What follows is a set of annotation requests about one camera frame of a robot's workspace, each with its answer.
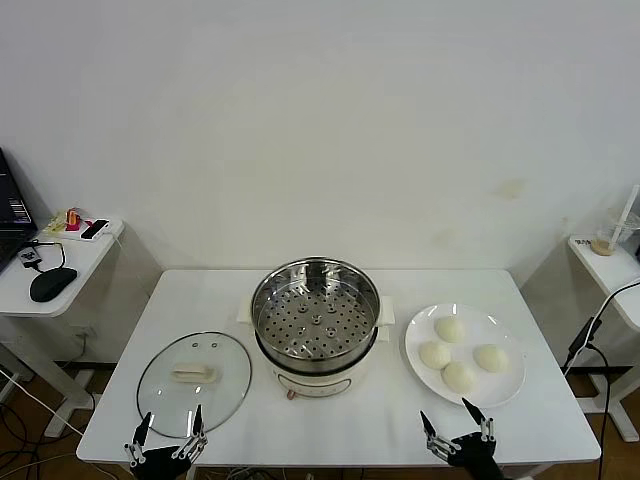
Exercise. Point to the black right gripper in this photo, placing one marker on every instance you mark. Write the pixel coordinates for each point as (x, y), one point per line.
(477, 457)

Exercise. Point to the white wall socket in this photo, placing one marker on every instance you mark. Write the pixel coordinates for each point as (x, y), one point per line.
(83, 334)

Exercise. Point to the yellow snack packet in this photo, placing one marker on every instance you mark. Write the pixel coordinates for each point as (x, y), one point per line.
(55, 225)

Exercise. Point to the pink and orange small item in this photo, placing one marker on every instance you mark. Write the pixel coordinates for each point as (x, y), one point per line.
(74, 218)

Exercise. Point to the stainless steel steamer basket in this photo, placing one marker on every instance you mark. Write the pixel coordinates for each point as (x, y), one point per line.
(280, 310)

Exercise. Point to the black computer mouse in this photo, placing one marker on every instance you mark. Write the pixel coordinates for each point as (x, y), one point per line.
(52, 284)

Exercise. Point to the white round plate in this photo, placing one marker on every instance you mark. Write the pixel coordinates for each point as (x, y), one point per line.
(500, 390)

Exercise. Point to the white side table with laptop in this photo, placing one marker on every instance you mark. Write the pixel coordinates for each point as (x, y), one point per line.
(90, 255)

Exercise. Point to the black and white phone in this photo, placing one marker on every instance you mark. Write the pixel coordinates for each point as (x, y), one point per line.
(95, 229)

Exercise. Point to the black laptop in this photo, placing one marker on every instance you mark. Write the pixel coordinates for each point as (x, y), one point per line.
(10, 200)

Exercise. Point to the white steamed baozi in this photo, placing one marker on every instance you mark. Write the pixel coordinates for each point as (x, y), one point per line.
(450, 329)
(459, 377)
(491, 358)
(434, 355)

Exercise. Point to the clear plastic drink cup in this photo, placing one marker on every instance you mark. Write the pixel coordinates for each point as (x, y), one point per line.
(602, 245)

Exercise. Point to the round glass pot lid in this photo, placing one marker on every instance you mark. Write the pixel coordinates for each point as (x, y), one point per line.
(225, 360)

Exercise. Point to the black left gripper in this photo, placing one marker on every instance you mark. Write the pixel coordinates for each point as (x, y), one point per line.
(162, 465)

